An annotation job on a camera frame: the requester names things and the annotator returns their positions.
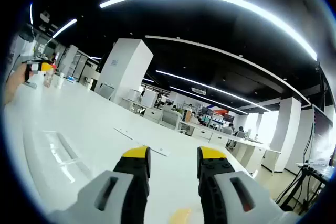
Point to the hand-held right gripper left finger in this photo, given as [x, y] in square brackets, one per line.
[123, 190]

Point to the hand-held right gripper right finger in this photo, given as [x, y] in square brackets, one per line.
[223, 190]

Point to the clear plastic storage box lid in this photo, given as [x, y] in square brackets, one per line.
[67, 155]

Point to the small blue box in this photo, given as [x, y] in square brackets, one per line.
[71, 78]

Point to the clear bottle with red cap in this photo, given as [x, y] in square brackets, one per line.
[48, 78]

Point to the white cup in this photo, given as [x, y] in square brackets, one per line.
[59, 81]

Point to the grey flat device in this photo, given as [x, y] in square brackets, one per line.
[29, 84]

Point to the row of white desks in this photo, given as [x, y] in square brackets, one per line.
[236, 145]

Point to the white flat bar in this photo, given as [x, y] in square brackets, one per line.
[141, 141]

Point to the grey office chair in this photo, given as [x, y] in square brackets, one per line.
[170, 119]
[106, 90]

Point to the white square pillar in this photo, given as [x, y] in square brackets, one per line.
[286, 132]
[123, 69]

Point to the white cabinet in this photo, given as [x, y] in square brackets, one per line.
[148, 100]

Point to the ceiling air conditioner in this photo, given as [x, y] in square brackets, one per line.
[198, 91]

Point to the black monitor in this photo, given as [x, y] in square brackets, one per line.
[322, 123]

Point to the red wall sign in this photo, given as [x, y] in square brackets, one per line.
[226, 113]

